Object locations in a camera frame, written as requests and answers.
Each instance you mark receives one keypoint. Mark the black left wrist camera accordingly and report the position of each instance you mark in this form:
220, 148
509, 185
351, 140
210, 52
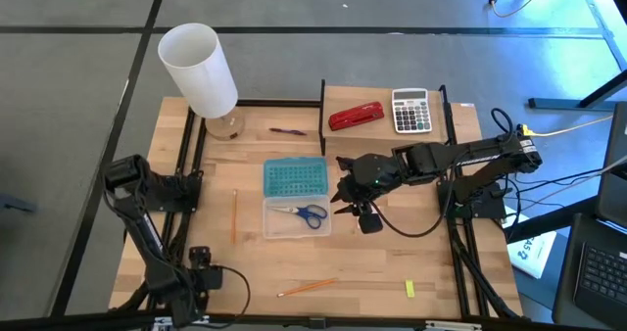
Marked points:
200, 256

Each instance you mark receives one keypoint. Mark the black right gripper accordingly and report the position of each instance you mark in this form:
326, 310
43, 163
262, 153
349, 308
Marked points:
374, 174

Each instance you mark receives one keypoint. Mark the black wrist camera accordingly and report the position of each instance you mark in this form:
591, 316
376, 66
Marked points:
371, 223
200, 256

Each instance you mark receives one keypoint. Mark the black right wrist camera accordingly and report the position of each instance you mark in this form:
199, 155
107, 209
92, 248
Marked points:
371, 223

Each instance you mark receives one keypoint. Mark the orange pencil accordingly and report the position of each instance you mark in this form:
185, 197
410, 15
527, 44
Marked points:
307, 287
234, 218

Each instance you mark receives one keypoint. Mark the black desk leg frame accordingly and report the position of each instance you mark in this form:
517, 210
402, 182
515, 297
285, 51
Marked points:
573, 103

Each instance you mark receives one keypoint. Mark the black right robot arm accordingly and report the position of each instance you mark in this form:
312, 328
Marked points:
470, 152

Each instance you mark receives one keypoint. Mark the blue studded pencil box lid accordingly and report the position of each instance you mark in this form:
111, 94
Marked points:
295, 176

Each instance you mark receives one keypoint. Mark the clear plastic pencil box base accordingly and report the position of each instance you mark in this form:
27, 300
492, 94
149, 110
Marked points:
289, 228

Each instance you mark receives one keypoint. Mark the black laptop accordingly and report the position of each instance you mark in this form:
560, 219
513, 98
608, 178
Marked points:
607, 272

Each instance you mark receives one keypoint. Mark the purple pen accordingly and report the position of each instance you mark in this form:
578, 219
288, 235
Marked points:
288, 131

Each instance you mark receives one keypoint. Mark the white grey desk calculator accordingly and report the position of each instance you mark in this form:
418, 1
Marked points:
411, 110

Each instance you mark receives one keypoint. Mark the white shade table lamp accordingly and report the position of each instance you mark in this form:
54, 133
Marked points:
196, 71

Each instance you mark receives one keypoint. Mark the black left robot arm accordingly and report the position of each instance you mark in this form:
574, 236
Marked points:
147, 233

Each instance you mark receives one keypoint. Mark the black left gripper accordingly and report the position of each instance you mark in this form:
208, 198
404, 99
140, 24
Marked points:
209, 278

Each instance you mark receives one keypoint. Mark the wooden shelf with black legs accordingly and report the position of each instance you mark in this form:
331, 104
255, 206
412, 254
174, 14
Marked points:
362, 137

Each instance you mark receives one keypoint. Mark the white booklet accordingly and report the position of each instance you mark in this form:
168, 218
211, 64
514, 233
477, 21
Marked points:
531, 255

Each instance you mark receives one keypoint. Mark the red stapler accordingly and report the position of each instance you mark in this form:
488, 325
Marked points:
356, 116

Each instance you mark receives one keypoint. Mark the yellow green eraser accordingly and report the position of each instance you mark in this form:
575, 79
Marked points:
410, 289

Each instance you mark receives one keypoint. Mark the black aluminium table frame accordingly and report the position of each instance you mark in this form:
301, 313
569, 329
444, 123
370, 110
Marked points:
188, 140

